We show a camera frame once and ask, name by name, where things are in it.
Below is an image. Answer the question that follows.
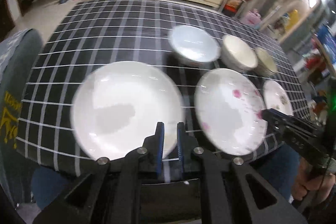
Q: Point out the black white checkered tablecloth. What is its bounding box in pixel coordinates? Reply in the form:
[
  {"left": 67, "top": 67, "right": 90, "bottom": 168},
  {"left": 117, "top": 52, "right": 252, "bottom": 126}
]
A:
[{"left": 17, "top": 0, "right": 310, "bottom": 175}]

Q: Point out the plain white bowl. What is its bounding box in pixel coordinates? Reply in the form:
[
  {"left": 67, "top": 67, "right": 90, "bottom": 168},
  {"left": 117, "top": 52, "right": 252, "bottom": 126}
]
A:
[{"left": 221, "top": 35, "right": 258, "bottom": 73}]

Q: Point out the pink flower white plate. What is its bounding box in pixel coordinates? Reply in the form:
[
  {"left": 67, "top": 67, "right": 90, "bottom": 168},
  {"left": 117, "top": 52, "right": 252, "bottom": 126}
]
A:
[{"left": 194, "top": 68, "right": 267, "bottom": 156}]

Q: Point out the white bluish bowl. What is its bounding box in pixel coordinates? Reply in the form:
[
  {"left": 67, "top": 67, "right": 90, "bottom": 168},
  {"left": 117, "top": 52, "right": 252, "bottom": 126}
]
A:
[{"left": 168, "top": 25, "right": 221, "bottom": 67}]

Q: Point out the person's blue trouser leg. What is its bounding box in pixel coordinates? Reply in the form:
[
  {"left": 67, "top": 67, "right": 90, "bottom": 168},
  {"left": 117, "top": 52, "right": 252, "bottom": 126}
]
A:
[{"left": 31, "top": 166, "right": 76, "bottom": 210}]

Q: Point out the grey embroidered cushion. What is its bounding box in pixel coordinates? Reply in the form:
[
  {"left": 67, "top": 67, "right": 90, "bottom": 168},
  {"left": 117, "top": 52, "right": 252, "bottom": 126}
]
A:
[{"left": 1, "top": 29, "right": 43, "bottom": 206}]

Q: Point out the plain white plate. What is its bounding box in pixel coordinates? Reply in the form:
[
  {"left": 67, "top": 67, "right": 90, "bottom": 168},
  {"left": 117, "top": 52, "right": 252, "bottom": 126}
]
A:
[{"left": 70, "top": 61, "right": 185, "bottom": 160}]

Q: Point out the pink gift bag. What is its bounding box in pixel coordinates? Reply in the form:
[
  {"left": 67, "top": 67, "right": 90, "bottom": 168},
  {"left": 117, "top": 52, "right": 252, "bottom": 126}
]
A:
[{"left": 240, "top": 9, "right": 261, "bottom": 27}]

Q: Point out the leaning arched mirror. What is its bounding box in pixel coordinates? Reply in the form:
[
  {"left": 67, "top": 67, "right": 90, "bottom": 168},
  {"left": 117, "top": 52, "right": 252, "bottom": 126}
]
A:
[{"left": 258, "top": 0, "right": 322, "bottom": 44}]

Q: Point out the brown floral white plate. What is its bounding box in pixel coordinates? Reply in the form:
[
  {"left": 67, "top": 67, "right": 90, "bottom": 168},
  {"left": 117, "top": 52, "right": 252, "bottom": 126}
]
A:
[{"left": 262, "top": 80, "right": 293, "bottom": 116}]

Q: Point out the person's right hand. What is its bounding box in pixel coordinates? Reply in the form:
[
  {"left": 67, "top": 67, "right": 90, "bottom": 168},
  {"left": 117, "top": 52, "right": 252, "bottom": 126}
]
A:
[{"left": 291, "top": 158, "right": 335, "bottom": 203}]

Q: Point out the green patterned bowl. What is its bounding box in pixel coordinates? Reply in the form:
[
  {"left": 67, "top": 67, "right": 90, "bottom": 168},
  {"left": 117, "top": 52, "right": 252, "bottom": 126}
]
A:
[{"left": 255, "top": 47, "right": 277, "bottom": 77}]

